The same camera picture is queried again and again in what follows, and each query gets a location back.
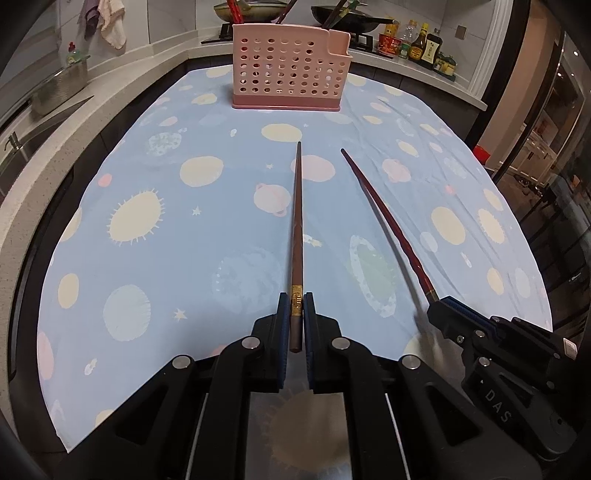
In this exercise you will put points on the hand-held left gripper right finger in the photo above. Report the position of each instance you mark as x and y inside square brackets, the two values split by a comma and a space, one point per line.
[308, 332]

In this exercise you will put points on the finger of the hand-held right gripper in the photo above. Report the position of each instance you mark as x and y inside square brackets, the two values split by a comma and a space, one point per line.
[461, 307]
[445, 323]

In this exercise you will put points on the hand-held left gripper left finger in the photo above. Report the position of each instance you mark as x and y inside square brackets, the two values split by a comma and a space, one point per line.
[282, 332]

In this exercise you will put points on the dark red chopstick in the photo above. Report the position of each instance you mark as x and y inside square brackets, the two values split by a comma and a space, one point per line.
[418, 272]
[284, 14]

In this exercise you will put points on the brown chopstick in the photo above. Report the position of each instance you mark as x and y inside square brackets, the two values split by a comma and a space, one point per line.
[298, 230]

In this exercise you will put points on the pink perforated utensil holder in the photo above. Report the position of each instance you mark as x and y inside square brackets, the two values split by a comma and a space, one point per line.
[288, 69]

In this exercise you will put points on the blue planet print tablecloth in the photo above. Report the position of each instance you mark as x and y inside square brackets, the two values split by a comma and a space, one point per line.
[184, 230]

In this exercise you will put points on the red bag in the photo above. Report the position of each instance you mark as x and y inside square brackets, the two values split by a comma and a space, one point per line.
[481, 154]

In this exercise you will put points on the green jars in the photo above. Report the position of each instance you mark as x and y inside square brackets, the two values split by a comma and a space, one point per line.
[447, 64]

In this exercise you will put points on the dark soy sauce bottle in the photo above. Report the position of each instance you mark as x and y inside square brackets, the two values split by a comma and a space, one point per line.
[431, 53]

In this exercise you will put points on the brown sauce bottle yellow label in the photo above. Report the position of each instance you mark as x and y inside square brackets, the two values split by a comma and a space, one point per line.
[418, 48]

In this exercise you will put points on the clear bottle green label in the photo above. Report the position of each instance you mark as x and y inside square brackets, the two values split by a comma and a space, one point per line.
[406, 44]

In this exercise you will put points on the red instant noodle cup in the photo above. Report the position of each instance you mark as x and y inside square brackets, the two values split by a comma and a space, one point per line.
[390, 46]

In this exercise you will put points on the black wok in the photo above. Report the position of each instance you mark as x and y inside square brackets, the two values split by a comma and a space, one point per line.
[351, 18]

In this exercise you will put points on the steel kitchen sink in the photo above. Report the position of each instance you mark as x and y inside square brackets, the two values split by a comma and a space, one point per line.
[41, 134]

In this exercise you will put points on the wok with glass lid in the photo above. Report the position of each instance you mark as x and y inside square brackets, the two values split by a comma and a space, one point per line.
[251, 9]

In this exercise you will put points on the small sink tap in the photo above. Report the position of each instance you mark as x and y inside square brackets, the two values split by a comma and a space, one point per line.
[13, 141]

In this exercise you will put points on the green dish soap bottle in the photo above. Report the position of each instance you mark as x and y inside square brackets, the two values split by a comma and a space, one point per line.
[77, 54]

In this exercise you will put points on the cream hanging towel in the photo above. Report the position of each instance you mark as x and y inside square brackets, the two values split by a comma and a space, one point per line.
[113, 23]

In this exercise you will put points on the purple hanging cloth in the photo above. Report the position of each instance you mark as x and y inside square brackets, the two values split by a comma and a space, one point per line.
[87, 11]

